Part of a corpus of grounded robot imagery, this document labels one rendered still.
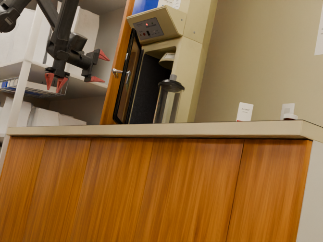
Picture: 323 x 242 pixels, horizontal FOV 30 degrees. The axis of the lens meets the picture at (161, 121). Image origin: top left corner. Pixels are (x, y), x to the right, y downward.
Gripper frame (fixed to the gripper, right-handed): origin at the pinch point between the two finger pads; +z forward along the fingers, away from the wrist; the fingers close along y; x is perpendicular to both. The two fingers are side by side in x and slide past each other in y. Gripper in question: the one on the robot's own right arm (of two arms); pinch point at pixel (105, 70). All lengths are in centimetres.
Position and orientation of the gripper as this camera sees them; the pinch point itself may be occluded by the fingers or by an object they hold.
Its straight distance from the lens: 260.0
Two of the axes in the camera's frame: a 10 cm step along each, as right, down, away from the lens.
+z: 7.7, 2.8, 5.8
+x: -6.1, 0.4, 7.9
